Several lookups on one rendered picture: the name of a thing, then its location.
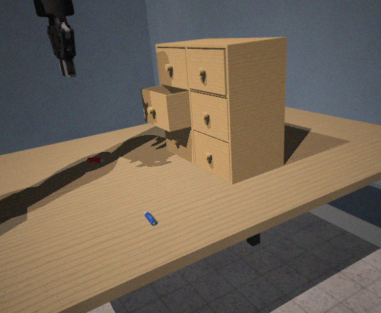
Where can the red battery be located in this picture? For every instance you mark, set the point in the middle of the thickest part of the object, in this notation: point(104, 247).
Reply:
point(96, 160)

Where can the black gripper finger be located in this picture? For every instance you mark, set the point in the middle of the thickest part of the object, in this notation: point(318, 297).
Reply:
point(56, 51)
point(67, 41)

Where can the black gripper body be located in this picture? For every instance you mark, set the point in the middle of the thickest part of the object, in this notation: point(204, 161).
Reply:
point(56, 11)

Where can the small wooden chest of drawers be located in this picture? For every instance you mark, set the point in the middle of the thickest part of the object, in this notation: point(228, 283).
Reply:
point(256, 82)

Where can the blue aaa battery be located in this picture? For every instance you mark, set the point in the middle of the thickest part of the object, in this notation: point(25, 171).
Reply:
point(150, 218)

